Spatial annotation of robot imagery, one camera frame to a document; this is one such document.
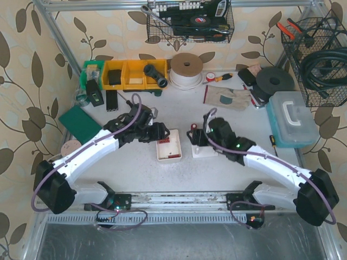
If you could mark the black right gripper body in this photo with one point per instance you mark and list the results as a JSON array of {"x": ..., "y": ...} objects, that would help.
[{"x": 198, "y": 137}]

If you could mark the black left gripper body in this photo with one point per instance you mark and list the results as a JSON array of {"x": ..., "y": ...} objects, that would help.
[{"x": 158, "y": 130}]

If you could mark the white parts tray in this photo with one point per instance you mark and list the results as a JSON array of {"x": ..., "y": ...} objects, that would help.
[{"x": 171, "y": 148}]

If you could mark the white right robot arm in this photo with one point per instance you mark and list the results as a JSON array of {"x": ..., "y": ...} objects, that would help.
[{"x": 311, "y": 193}]

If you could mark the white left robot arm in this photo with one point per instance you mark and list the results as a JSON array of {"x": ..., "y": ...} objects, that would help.
[{"x": 55, "y": 181}]

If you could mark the red spring in tray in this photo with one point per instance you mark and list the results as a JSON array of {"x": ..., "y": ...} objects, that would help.
[
  {"x": 163, "y": 141},
  {"x": 174, "y": 156}
]

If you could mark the beige work glove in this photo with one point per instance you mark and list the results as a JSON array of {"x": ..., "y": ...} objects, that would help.
[{"x": 235, "y": 99}]

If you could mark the black aluminium extrusion profile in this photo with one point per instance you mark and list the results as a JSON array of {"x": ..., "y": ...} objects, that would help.
[{"x": 111, "y": 100}]

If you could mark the yellow storage bin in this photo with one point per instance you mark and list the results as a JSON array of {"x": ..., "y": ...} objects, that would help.
[{"x": 132, "y": 76}]

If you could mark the red white tape roll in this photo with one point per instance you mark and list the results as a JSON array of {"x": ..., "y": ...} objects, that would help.
[{"x": 210, "y": 76}]

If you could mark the black pipe fitting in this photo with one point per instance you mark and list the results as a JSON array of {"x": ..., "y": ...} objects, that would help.
[{"x": 152, "y": 72}]

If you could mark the yellow black small screwdriver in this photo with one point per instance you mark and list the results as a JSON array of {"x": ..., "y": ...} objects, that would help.
[{"x": 224, "y": 77}]

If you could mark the black box in bin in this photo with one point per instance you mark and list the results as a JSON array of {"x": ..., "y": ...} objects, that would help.
[{"x": 114, "y": 77}]

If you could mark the black green battery box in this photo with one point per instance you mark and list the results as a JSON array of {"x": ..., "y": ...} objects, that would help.
[{"x": 94, "y": 93}]

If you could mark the small black screwdriver right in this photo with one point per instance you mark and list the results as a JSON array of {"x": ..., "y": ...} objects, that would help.
[{"x": 273, "y": 143}]

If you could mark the black sanding block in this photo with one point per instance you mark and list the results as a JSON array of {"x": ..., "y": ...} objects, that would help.
[{"x": 247, "y": 77}]

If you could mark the clear glass jar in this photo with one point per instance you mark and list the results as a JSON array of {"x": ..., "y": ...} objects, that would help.
[{"x": 81, "y": 98}]

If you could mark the round beige power socket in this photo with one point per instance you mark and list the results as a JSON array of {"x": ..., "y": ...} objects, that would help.
[{"x": 69, "y": 147}]

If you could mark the green storage bin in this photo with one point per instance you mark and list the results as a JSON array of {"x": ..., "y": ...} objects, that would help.
[{"x": 91, "y": 70}]

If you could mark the black rubber disc spool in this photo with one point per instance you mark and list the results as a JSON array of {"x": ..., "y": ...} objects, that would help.
[{"x": 271, "y": 80}]

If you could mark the clear teal toolbox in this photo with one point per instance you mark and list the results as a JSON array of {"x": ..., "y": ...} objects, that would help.
[{"x": 291, "y": 122}]

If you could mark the black electrical tape roll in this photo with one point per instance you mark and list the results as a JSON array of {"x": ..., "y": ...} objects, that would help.
[{"x": 200, "y": 21}]

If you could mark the white peg base plate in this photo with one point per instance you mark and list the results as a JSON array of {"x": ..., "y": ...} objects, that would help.
[{"x": 203, "y": 152}]

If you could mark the black yellow handled screwdriver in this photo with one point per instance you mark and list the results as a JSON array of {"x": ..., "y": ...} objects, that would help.
[{"x": 128, "y": 102}]

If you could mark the white cable spool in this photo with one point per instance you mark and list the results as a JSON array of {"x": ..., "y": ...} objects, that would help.
[{"x": 186, "y": 71}]

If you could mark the red handled tool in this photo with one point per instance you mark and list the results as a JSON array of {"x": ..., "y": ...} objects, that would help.
[{"x": 257, "y": 103}]

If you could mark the black wire basket centre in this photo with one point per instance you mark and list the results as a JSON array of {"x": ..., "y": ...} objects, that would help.
[{"x": 169, "y": 21}]

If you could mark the black wire basket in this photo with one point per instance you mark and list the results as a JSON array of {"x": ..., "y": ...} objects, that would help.
[
  {"x": 318, "y": 60},
  {"x": 169, "y": 21}
]

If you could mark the orange handled pliers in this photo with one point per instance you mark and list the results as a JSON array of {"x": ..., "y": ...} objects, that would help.
[{"x": 287, "y": 30}]

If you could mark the black wire basket right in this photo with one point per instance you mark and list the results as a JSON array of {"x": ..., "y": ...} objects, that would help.
[{"x": 318, "y": 60}]

